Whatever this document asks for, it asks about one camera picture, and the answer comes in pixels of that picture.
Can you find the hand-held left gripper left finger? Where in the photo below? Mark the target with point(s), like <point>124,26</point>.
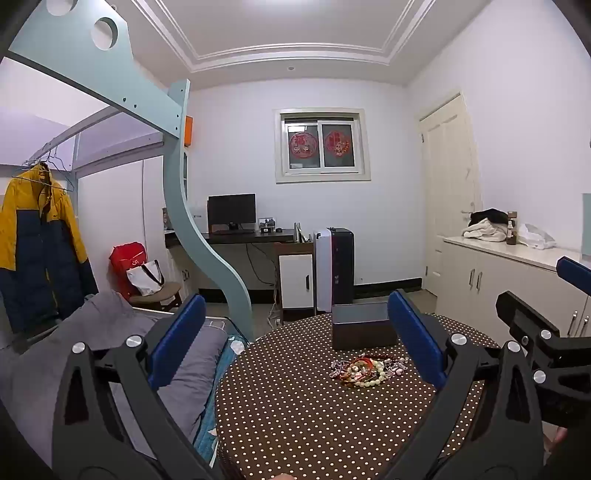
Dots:
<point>178,341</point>

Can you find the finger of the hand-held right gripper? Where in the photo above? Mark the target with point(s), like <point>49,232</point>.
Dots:
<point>515,316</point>
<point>575,272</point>

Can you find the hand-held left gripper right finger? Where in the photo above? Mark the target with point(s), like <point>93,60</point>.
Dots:
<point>415,332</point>

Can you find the dark metal jewelry box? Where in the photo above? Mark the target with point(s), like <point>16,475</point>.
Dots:
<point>362,325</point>

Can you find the pile of mixed jewelry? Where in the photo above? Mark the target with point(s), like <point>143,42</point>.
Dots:
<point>367,371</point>

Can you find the white sideboard cabinet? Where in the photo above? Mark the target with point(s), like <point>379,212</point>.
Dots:
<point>489,281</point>

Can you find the wooden chair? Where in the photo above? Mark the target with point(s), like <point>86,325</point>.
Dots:
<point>161,295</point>

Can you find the blue patterned bedsheet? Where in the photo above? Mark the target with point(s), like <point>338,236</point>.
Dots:
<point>221,369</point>

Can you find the clear plastic bag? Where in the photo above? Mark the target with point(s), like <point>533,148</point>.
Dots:
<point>535,235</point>

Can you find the white tote bag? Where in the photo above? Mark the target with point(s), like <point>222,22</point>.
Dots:
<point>145,279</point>

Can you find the brown glass bottle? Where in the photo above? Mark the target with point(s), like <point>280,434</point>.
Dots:
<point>511,233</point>

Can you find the white cloth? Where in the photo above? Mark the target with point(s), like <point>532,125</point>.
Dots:
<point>485,230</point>

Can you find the red bag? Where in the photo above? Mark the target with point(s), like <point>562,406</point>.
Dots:
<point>124,258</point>

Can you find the black cloth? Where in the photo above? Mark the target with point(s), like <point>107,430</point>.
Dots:
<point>489,214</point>

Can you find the white and black air cooler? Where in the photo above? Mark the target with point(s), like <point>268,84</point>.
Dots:
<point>334,267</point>

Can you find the white desk cabinet door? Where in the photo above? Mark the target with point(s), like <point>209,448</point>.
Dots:
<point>293,279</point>

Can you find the brown polka dot tablecloth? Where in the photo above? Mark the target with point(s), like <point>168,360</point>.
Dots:
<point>286,415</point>

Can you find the dark wooden desk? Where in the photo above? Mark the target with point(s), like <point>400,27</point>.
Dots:
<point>258,237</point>

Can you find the cream door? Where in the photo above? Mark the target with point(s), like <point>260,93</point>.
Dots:
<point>450,194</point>

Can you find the grey bed mattress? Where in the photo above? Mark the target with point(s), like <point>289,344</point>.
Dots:
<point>41,369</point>

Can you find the black computer monitor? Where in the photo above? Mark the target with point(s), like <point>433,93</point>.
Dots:
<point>231,210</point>

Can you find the small desk gadgets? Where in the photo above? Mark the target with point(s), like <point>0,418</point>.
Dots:
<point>268,226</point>

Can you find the upright books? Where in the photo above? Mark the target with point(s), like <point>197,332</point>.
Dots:
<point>302,233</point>

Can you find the yellow and navy jacket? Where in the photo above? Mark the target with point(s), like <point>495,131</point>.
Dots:
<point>32,249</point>

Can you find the white framed window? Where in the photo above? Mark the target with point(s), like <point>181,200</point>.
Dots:
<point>322,177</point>

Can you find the red paper window cutout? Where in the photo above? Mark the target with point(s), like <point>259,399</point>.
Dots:
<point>302,145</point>
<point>336,144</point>

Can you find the orange box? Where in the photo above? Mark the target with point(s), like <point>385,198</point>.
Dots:
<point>189,130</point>

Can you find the light blue bunk bed frame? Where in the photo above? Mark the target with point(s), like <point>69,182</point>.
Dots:
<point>111,78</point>

